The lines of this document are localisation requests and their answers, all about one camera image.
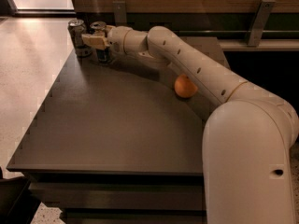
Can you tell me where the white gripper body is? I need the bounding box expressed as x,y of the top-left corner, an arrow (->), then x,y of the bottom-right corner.
107,26 -> 132,54

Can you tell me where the redbull can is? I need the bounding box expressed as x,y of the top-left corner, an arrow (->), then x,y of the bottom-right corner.
91,21 -> 111,63

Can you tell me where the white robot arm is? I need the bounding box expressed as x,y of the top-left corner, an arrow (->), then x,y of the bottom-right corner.
82,25 -> 298,224

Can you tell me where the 7up can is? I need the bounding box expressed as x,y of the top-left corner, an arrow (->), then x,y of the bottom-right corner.
67,19 -> 92,58

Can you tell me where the orange fruit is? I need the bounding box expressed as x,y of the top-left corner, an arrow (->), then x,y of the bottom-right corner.
174,74 -> 198,98

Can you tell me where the grey drawer cabinet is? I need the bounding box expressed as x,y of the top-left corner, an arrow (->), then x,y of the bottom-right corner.
7,54 -> 213,224

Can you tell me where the right metal bracket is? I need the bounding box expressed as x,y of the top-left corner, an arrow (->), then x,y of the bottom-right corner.
246,0 -> 276,47

